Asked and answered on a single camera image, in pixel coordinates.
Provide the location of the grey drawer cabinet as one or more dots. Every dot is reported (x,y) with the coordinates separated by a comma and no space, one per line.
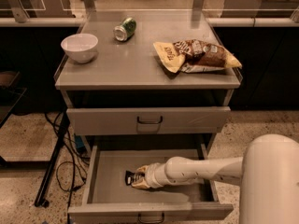
(129,74)

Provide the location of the brown yellow chip bag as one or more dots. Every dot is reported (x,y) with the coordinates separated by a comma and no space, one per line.
(195,56)

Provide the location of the black drawer handle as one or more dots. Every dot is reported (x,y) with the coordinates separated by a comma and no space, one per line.
(150,122)
(142,219)

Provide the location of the green soda can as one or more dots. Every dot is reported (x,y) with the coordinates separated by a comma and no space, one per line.
(125,29)

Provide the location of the black middle drawer handle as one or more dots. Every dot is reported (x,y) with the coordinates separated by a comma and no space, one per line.
(142,219)

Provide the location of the white bowl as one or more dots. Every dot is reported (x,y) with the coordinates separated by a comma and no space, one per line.
(81,48)

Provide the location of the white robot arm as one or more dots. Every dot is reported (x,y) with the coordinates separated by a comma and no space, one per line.
(267,174)

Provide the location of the black rxbar chocolate bar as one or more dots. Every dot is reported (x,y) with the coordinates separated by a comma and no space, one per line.
(130,178)

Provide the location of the closed top drawer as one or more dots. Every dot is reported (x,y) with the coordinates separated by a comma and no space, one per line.
(112,121)

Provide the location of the grey background desk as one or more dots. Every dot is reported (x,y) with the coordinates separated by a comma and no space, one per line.
(259,8)

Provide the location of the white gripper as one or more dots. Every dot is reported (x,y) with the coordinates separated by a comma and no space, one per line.
(151,175)

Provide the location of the black top drawer handle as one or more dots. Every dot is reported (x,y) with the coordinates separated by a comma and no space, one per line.
(150,122)

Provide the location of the black side table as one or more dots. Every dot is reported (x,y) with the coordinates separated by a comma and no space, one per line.
(24,139)

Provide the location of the open middle drawer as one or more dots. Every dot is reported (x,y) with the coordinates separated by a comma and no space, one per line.
(107,199)

